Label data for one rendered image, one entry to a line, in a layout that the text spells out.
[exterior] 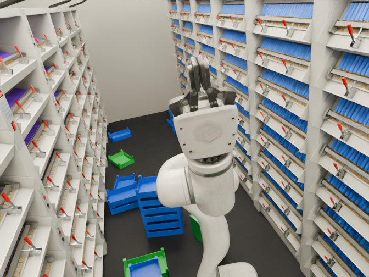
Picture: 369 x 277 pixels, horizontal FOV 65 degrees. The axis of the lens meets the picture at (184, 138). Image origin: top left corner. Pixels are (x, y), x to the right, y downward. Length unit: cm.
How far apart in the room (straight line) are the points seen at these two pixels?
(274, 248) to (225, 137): 190
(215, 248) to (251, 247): 126
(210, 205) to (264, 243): 179
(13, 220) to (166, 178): 72
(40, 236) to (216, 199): 95
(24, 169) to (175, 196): 84
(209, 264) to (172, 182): 61
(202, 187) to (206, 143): 10
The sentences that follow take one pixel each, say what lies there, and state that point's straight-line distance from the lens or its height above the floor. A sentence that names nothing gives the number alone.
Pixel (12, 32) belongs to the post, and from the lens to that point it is 187.
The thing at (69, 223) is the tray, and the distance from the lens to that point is 173.
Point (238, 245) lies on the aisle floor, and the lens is 235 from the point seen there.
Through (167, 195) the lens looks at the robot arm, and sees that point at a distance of 56.
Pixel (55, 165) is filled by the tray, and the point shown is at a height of 94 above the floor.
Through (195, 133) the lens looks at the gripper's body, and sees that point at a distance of 46.
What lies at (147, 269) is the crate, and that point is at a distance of 220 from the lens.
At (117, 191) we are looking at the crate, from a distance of 296.
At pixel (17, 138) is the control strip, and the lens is 128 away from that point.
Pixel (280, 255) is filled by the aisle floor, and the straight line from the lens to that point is 230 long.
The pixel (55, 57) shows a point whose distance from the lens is 256.
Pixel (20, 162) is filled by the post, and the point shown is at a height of 124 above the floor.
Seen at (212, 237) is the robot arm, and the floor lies 96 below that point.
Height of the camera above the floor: 172
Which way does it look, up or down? 26 degrees down
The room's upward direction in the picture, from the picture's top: 9 degrees counter-clockwise
